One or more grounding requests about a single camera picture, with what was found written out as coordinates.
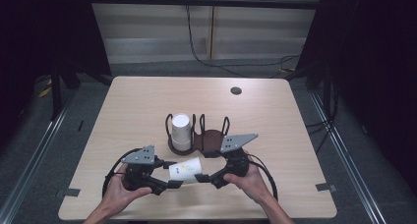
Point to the black metal stand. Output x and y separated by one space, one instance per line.
56 89

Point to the round table grommet hole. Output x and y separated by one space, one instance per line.
236 90

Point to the grey tape piece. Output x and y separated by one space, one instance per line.
69 192
326 187

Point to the black horizontal bar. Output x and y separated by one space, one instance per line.
203 2

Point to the metal floor rail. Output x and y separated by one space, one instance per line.
347 161
32 161

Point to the person's right hand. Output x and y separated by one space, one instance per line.
252 186

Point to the dark brown cup holder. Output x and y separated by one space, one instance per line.
209 140

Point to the black curtain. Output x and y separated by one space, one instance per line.
39 30
373 70

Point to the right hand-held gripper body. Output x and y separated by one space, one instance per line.
234 161

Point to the person's left hand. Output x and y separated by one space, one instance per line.
121 194

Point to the printed white paper cup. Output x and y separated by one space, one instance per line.
187 170

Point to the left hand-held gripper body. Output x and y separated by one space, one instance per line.
141 176

